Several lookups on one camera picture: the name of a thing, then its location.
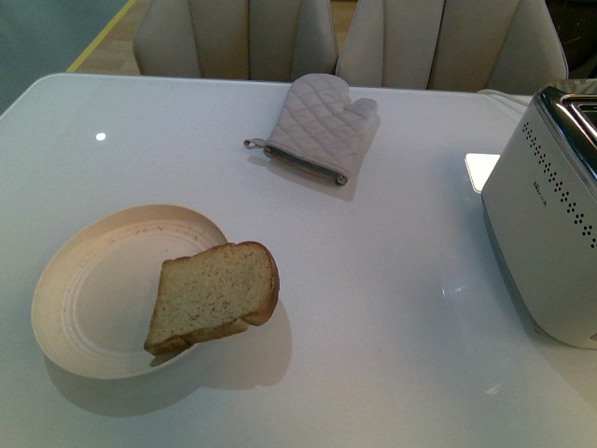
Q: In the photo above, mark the slice of toast bread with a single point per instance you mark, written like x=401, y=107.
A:
x=214, y=294

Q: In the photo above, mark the beige round plate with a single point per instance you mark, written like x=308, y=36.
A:
x=93, y=303

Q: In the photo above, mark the white silver toaster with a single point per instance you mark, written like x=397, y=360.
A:
x=540, y=209

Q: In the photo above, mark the grey quilted oven mitt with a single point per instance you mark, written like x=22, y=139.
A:
x=320, y=130

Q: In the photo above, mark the left beige chair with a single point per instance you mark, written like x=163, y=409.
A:
x=248, y=40

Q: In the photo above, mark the beige chair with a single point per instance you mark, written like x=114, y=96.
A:
x=248, y=40
x=458, y=45

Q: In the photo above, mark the right beige chair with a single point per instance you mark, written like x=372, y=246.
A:
x=458, y=45

